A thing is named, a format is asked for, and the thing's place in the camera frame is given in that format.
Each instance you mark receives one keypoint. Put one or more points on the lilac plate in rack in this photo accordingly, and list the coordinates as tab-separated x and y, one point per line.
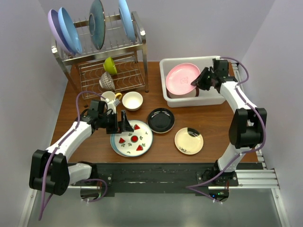
54	25

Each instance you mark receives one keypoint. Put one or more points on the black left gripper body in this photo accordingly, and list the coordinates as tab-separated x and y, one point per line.
109	121

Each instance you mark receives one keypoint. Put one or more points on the light blue plate in rack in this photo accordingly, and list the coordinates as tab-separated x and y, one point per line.
127	20

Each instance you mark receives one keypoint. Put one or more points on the pink plate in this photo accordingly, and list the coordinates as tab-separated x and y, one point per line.
178	80

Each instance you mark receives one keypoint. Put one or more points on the white plastic bin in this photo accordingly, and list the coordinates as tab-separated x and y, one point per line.
210	97

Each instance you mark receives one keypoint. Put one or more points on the light blue bottom plate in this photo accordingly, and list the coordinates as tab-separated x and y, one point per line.
119	143

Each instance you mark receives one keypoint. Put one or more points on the red rimmed beige plate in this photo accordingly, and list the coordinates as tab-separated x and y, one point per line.
193	93

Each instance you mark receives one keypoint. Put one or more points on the yellow mug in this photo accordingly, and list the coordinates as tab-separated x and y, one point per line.
110	97

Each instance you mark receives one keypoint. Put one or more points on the steel dish rack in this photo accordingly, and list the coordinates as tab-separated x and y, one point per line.
84	70

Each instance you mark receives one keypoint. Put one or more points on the watermelon pattern plate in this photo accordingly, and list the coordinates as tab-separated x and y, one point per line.
140	140

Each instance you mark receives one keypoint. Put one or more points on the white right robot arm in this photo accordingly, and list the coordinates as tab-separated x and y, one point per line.
247	132

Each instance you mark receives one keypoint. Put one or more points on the black glossy plate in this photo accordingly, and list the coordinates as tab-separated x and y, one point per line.
161	120

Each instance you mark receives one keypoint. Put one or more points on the white bowl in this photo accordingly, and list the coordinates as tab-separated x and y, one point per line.
132	101

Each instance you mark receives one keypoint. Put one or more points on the patterned ceramic bowl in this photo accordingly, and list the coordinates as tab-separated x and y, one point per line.
106	82

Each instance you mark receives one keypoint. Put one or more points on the dark teal plate in rack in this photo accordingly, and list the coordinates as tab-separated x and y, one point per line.
97	25

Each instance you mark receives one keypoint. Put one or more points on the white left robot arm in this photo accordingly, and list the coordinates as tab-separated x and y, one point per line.
50	171

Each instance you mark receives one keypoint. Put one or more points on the cream plate with black patch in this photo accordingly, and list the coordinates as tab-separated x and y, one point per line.
189	141

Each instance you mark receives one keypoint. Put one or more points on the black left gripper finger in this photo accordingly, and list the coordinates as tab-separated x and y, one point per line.
121	129
124	121

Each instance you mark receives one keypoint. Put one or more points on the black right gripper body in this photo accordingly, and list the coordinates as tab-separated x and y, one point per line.
212	74

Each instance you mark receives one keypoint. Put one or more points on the green bowl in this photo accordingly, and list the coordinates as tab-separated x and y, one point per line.
109	66

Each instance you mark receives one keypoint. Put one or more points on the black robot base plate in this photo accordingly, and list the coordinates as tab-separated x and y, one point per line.
169	178

